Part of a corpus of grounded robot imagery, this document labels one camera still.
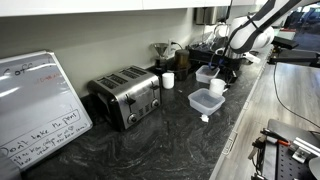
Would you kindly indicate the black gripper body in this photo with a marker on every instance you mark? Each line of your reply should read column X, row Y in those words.
column 233, row 62

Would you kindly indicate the white mug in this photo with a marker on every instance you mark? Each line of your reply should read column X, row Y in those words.
column 217, row 86

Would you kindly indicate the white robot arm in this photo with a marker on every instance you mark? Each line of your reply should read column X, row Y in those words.
column 253, row 33

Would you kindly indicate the clear plastic lunch box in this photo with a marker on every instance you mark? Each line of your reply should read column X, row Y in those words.
column 206, row 101

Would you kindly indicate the clear plastic food container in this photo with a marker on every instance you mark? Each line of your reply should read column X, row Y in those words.
column 205, row 75

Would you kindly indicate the black dish rack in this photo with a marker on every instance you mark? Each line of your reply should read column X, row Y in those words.
column 200, row 55

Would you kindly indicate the white crumpled paper scrap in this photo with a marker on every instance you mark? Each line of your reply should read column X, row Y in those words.
column 204, row 118

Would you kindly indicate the dark brown coffee grinder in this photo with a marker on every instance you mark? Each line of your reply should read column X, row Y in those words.
column 182, row 61

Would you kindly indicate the black equipment stand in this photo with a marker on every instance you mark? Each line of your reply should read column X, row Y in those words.
column 293, row 56

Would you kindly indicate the small white cup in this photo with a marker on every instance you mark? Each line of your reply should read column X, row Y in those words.
column 168, row 81

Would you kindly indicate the glass pour-over coffee maker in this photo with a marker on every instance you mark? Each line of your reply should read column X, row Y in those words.
column 161, row 50

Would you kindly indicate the silver four-slot toaster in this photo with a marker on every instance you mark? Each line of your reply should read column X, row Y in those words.
column 130, row 96

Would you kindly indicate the black perforated breadboard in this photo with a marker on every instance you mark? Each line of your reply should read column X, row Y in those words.
column 286, row 166

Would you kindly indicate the whiteboard with handwriting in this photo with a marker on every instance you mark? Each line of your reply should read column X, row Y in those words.
column 36, row 110

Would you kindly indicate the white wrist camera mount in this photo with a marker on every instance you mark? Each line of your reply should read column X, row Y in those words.
column 252, row 58

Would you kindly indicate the steel wall dispenser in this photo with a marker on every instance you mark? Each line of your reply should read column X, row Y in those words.
column 210, row 15

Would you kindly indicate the white wall outlet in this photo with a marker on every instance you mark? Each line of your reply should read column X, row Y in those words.
column 170, row 45

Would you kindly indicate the silver aluminium extrusion bracket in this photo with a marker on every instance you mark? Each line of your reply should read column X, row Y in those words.
column 305, row 148

